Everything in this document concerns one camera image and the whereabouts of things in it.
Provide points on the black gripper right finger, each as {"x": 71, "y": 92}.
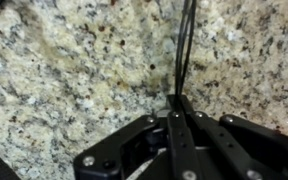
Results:
{"x": 237, "y": 156}

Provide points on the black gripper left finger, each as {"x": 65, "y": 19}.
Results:
{"x": 180, "y": 150}

